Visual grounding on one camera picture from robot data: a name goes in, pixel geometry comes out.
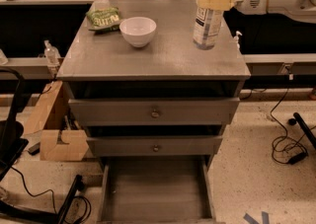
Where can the clear plastic bottle white cap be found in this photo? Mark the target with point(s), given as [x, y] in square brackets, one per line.
[207, 27]

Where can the black stand leg right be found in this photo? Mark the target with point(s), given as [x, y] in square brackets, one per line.
[297, 119]

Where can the white ceramic bowl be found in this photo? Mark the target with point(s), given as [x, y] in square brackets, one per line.
[138, 31]

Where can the grey drawer cabinet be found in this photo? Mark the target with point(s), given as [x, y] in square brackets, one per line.
[170, 66]

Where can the wooden box on floor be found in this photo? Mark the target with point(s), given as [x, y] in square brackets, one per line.
[55, 143]

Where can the grey middle drawer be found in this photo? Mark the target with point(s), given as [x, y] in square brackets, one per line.
[154, 146]

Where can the clear sanitizer bottle left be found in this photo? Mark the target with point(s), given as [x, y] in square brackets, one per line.
[51, 53]

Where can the grey top drawer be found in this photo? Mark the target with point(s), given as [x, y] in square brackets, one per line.
[129, 112]

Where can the white pump bottle right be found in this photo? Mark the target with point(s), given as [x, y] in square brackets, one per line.
[236, 38]

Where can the black stand left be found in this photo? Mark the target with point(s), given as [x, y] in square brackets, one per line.
[11, 146]

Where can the grey open bottom drawer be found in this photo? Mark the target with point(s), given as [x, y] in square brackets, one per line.
[156, 190]

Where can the green chip bag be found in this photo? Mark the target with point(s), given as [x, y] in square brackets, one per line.
[106, 19]

